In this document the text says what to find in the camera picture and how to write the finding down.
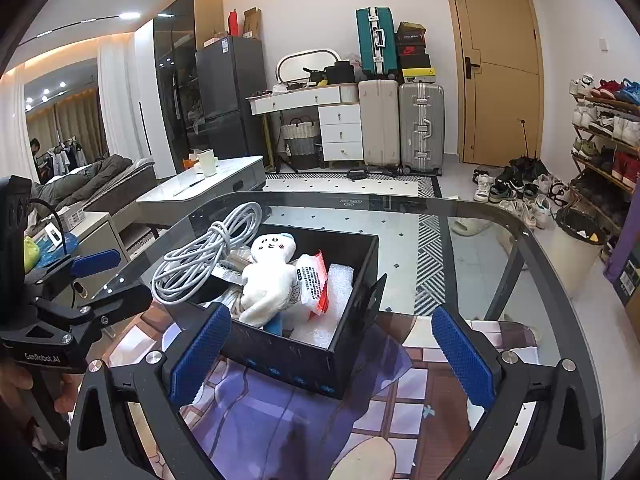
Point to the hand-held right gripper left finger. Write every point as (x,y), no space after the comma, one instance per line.
(200,355)

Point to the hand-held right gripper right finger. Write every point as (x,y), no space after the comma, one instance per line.
(462,355)

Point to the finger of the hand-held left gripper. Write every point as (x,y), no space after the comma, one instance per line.
(97,260)
(130,297)

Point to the white plush toy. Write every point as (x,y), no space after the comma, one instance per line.
(265,280)

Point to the black cardboard box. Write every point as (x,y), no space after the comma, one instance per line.
(300,365)

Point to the white foam block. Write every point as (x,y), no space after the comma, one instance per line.
(320,332)

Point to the white packet with red edge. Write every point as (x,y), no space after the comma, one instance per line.
(312,280)

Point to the person's left hand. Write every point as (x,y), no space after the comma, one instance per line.
(67,395)

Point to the grey side cabinet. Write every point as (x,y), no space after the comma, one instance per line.
(95,235)

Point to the blue plastic bag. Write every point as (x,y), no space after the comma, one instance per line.
(50,252)

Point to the small white printed box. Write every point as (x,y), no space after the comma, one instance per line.
(70,217)

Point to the bed with grey duvet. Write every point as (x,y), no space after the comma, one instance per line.
(110,175)

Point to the printed cartoon mat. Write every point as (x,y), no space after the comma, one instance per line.
(280,425)

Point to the clothes rack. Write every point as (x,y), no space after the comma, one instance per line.
(62,157)

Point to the cream slipper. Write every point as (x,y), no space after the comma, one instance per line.
(470,227)
(512,250)

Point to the black and white rug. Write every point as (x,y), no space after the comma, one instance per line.
(430,240)

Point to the orange tissue box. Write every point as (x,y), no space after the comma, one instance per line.
(189,162)

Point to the white coffee table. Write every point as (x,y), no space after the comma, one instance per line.
(220,185)

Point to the white cup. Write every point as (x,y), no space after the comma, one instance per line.
(208,164)

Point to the cream trash bin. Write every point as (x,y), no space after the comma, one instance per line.
(577,255)

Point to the pile of sneakers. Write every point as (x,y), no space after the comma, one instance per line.
(520,195)

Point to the large brown cardboard box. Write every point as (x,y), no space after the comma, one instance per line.
(632,305)

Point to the purple foam mat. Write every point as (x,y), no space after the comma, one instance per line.
(625,255)

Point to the glossy black wardrobe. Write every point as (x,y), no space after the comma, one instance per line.
(170,75)

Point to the black umbrella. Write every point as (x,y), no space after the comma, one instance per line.
(527,165)

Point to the black floor tool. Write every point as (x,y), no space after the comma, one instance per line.
(360,174)

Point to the dark grey fridge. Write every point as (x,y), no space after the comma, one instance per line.
(230,85)

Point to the woven laundry basket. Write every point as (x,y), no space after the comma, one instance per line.
(299,145)

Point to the silver suitcase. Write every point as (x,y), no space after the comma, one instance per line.
(421,125)

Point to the wooden shoe rack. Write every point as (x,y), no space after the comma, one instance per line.
(610,160)

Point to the beige suitcase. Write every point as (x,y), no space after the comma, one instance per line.
(378,125)

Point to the white dressing table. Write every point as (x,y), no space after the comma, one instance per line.
(340,130)

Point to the open brown cardboard box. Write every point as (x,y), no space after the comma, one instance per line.
(251,24)

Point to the oval mirror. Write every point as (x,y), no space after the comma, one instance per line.
(307,65)

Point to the plain black shoe box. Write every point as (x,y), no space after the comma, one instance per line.
(412,62)

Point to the wooden door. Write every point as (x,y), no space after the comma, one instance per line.
(500,60)

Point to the black bag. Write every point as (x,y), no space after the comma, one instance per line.
(340,74)

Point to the black shoe box red logo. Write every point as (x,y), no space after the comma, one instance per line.
(410,50)

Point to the teal suitcase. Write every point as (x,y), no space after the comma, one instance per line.
(375,45)

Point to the black shoe box brown lid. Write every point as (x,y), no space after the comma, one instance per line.
(410,34)

